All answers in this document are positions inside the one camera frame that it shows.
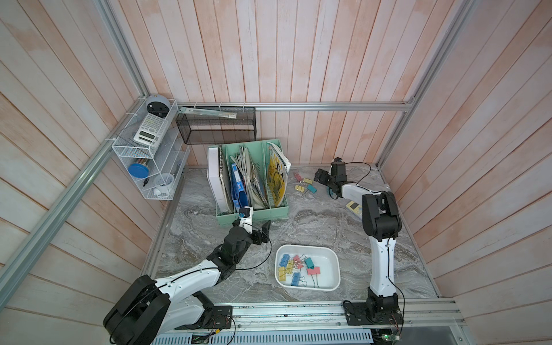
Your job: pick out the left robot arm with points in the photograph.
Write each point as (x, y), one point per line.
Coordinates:
(151, 307)

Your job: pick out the blue binder clip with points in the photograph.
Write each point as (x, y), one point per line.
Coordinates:
(298, 280)
(284, 260)

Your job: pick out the white plastic storage box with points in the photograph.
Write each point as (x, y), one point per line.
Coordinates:
(304, 267)

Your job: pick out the yellow blue calculator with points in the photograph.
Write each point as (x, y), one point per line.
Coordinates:
(355, 208)

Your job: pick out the teal binder clip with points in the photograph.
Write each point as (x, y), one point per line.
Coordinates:
(311, 188)
(309, 263)

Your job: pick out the white desk calculator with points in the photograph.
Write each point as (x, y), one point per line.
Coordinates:
(151, 131)

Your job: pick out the pink binder clip on table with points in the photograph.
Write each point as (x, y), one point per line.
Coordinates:
(298, 177)

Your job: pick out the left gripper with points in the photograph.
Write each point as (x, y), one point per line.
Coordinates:
(257, 238)

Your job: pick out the pink binder clip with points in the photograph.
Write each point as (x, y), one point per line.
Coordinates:
(298, 177)
(314, 274)
(298, 262)

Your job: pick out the black mesh basket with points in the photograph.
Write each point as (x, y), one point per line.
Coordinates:
(209, 130)

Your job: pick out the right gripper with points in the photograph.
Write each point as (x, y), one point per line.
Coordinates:
(322, 178)

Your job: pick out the blue lid jar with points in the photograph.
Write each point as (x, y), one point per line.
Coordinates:
(139, 168)

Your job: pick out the stack of magazines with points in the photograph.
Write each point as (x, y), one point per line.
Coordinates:
(251, 178)

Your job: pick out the green file organizer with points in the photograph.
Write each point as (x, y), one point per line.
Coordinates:
(258, 152)

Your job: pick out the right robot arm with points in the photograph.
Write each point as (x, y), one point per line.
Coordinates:
(382, 224)

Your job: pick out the white wire shelf rack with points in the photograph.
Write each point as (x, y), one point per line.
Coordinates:
(168, 157)

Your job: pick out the yellow art book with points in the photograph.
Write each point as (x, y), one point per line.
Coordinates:
(278, 168)

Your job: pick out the blue file folder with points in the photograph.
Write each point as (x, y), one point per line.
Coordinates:
(238, 189)

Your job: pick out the grey round speaker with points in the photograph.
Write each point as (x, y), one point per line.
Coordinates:
(158, 105)

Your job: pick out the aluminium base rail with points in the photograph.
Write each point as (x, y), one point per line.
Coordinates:
(426, 321)

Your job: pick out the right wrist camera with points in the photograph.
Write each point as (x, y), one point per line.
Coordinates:
(338, 170)

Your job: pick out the ruler on basket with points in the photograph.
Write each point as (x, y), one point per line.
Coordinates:
(207, 112)

